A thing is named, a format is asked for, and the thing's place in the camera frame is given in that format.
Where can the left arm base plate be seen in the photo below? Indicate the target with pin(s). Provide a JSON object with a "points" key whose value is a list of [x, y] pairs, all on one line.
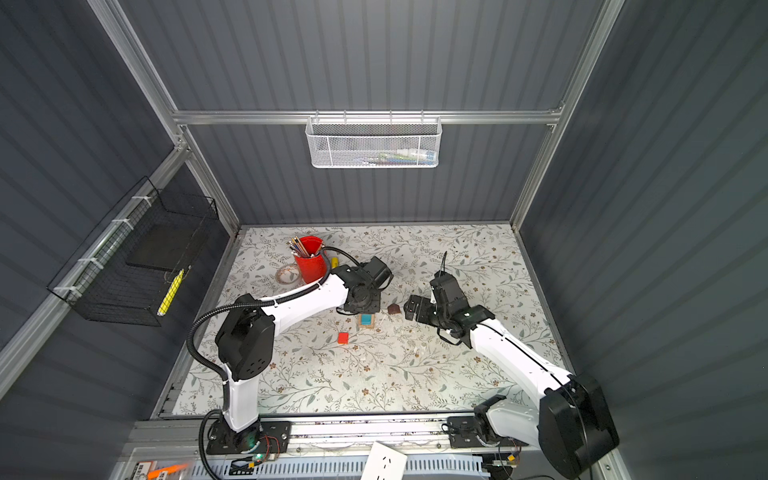
{"points": [[271, 437]]}

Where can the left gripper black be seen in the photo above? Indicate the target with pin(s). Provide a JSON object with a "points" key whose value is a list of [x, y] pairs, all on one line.
{"points": [[375, 308]]}

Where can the white wire basket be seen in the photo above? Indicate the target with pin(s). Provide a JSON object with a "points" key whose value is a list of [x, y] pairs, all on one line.
{"points": [[349, 145]]}

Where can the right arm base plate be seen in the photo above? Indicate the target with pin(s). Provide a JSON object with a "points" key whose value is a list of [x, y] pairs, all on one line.
{"points": [[468, 432]]}

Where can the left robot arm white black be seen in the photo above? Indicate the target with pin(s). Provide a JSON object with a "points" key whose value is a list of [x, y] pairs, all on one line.
{"points": [[245, 340]]}

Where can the black wire basket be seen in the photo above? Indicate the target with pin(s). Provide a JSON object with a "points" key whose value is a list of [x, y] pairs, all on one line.
{"points": [[123, 275]]}

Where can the red pencil cup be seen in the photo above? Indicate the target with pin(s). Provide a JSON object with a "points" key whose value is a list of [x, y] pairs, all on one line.
{"points": [[312, 269]]}

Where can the yellow marker in basket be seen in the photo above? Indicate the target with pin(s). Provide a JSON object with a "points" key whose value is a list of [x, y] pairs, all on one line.
{"points": [[169, 297]]}

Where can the wood block plank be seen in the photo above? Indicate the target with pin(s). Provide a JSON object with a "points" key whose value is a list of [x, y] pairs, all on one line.
{"points": [[364, 327]]}

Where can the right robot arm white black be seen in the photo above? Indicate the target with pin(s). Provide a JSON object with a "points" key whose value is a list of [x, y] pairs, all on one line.
{"points": [[571, 423]]}

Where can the pencils in cup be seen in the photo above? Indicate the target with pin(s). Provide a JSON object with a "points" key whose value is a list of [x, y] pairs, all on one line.
{"points": [[306, 247]]}

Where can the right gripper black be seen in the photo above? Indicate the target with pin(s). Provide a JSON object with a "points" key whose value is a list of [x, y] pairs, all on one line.
{"points": [[424, 305]]}

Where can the tape roll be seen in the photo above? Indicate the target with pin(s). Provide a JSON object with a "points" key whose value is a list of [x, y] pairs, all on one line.
{"points": [[288, 274]]}

